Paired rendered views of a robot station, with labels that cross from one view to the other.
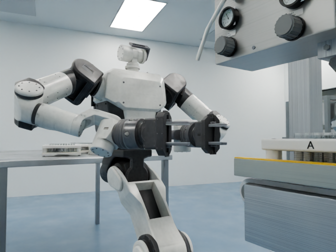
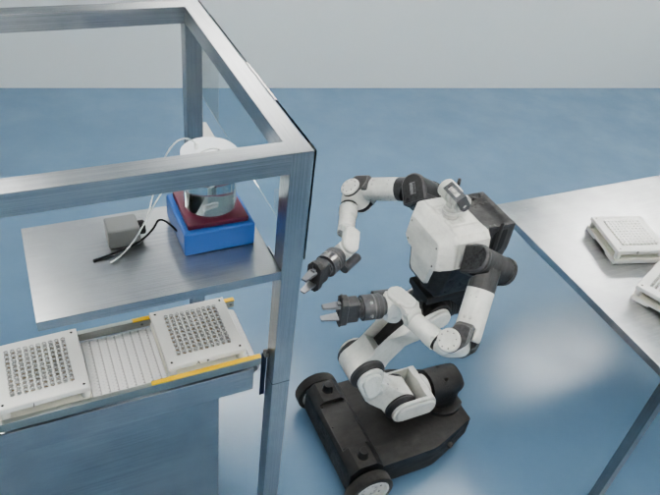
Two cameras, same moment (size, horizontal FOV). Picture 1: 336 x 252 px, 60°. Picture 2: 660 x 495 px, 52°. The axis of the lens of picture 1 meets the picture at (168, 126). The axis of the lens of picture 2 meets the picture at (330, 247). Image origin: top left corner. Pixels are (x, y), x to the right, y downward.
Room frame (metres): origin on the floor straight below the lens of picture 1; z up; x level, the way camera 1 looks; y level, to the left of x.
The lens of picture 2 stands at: (0.98, -1.76, 2.52)
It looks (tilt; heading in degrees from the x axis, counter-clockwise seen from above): 39 degrees down; 95
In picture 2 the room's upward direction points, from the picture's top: 8 degrees clockwise
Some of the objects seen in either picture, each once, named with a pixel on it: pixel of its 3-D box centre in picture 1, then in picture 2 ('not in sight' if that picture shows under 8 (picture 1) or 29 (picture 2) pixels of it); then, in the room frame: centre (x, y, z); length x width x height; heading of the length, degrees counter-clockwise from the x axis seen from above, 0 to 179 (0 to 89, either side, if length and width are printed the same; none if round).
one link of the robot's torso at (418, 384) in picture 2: not in sight; (404, 394); (1.23, 0.16, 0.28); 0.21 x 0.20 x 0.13; 34
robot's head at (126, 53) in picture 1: (131, 57); (453, 197); (1.21, 0.15, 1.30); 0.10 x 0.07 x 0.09; 124
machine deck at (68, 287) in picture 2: not in sight; (150, 255); (0.39, -0.42, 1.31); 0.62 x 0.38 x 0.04; 34
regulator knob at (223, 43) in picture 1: (224, 43); not in sight; (0.50, -0.10, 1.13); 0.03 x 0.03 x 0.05; 34
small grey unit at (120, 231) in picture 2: not in sight; (125, 230); (0.31, -0.39, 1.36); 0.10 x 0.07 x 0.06; 34
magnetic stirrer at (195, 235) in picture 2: not in sight; (209, 215); (0.51, -0.27, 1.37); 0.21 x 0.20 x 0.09; 124
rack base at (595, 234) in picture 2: (62, 153); (625, 243); (2.06, 0.75, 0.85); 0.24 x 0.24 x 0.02; 19
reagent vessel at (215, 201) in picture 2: not in sight; (209, 175); (0.51, -0.28, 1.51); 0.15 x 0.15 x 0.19
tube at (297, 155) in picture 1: (298, 154); not in sight; (0.51, -0.23, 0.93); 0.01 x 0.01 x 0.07
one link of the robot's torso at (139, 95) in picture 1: (126, 106); (455, 243); (1.27, 0.18, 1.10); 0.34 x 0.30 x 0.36; 124
